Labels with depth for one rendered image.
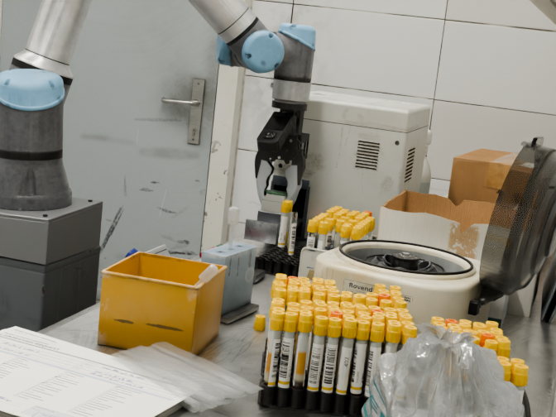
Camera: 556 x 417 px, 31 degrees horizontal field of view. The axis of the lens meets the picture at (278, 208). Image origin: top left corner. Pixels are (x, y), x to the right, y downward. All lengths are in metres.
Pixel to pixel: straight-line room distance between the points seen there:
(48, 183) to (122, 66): 1.88
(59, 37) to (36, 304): 0.50
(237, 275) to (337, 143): 0.63
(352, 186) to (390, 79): 1.34
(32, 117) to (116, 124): 1.89
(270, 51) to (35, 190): 0.48
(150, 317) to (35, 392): 0.23
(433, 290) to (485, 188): 1.03
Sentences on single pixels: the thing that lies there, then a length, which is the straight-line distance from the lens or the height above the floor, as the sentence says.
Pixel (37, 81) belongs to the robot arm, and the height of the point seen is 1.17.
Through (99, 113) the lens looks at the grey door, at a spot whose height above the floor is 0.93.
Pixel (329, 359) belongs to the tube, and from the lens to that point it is 1.15.
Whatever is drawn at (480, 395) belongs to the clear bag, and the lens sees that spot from 0.89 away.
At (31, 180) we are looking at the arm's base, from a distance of 1.76.
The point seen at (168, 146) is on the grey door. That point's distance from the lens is 3.54.
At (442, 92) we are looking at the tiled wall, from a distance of 3.32.
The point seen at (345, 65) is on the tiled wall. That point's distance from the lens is 3.38.
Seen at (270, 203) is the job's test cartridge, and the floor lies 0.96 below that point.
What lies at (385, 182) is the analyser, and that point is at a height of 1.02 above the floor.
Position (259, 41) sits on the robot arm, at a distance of 1.78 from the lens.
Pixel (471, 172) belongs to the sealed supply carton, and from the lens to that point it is 2.37.
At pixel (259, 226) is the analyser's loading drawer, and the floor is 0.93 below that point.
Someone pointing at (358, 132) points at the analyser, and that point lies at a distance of 2.03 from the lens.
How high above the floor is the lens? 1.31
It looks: 10 degrees down
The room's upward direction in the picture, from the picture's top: 6 degrees clockwise
